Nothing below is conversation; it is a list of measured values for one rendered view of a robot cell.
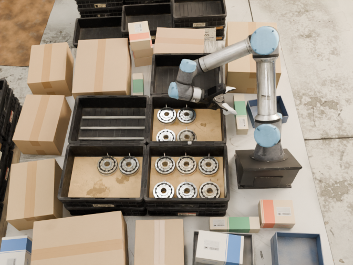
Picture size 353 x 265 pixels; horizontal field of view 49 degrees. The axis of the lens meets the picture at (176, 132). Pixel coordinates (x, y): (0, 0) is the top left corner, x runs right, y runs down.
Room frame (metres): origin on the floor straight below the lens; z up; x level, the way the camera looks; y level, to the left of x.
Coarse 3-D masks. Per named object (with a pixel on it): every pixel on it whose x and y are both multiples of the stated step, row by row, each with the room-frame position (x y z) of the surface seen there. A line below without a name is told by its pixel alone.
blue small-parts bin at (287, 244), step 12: (276, 240) 0.48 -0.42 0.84; (288, 240) 0.49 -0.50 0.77; (300, 240) 0.49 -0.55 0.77; (312, 240) 0.49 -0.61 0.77; (276, 252) 0.43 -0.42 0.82; (288, 252) 0.44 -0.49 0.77; (300, 252) 0.43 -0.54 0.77; (312, 252) 0.43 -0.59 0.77; (276, 264) 0.38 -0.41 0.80; (288, 264) 0.37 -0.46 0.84; (300, 264) 0.38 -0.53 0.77; (312, 264) 0.38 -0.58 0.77; (324, 264) 0.36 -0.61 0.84
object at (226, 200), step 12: (156, 144) 0.96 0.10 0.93; (168, 144) 0.96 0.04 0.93; (180, 144) 0.95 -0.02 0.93; (192, 144) 0.95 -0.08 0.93; (204, 144) 0.95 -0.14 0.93; (216, 144) 0.94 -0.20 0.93; (228, 168) 0.81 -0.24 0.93; (144, 180) 0.77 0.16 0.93; (228, 180) 0.75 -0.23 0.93; (144, 192) 0.71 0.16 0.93; (228, 192) 0.69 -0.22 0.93
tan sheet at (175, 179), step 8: (152, 160) 0.92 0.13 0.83; (176, 160) 0.92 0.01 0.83; (152, 168) 0.88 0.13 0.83; (152, 176) 0.84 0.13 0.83; (160, 176) 0.83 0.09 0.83; (168, 176) 0.83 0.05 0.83; (176, 176) 0.83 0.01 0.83; (184, 176) 0.83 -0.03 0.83; (192, 176) 0.82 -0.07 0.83; (200, 176) 0.82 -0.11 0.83; (216, 176) 0.82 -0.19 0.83; (152, 184) 0.79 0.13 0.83; (176, 184) 0.79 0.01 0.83; (200, 184) 0.78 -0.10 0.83; (152, 192) 0.75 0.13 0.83; (184, 192) 0.74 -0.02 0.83; (208, 192) 0.73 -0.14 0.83
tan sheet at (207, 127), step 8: (176, 112) 1.22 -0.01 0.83; (200, 112) 1.21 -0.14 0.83; (208, 112) 1.20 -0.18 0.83; (216, 112) 1.20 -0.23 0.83; (176, 120) 1.16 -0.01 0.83; (200, 120) 1.15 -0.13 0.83; (208, 120) 1.15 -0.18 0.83; (216, 120) 1.15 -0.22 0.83; (160, 128) 1.12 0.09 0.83; (168, 128) 1.11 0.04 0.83; (176, 128) 1.11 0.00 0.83; (184, 128) 1.11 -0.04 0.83; (192, 128) 1.10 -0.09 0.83; (200, 128) 1.10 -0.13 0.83; (208, 128) 1.10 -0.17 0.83; (216, 128) 1.10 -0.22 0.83; (152, 136) 1.07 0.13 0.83; (176, 136) 1.06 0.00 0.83; (200, 136) 1.05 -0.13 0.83; (208, 136) 1.05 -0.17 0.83; (216, 136) 1.05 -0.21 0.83
